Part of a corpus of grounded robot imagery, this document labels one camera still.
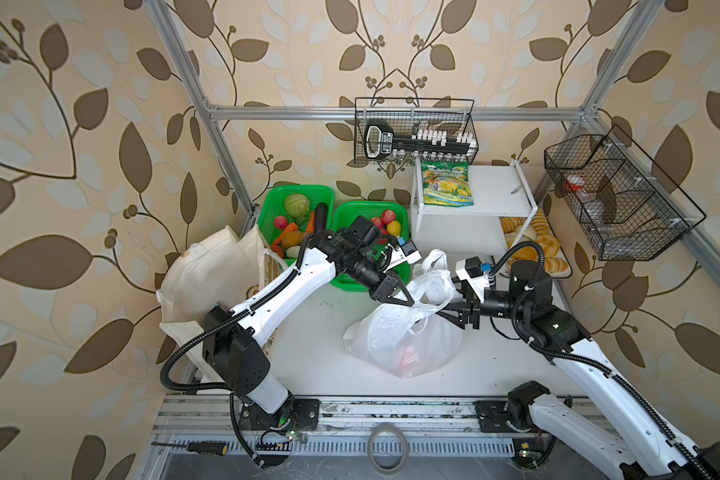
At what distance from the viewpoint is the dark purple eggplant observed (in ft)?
3.64

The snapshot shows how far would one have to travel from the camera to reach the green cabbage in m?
1.14

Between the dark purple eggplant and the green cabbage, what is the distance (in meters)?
0.05
